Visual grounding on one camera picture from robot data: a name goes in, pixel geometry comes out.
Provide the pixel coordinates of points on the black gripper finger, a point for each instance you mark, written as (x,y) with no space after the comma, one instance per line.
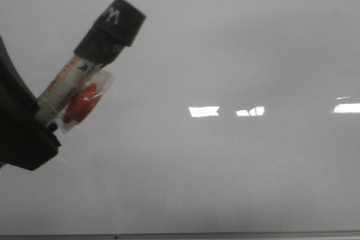
(25,142)

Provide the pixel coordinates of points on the whiteboard marker with black cap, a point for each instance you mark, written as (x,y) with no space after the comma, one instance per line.
(115,29)

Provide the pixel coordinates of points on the red round magnet in plastic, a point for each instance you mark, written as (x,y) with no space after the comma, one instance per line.
(85,100)

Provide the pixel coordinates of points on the white whiteboard with aluminium frame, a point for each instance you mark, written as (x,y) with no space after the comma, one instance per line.
(224,116)

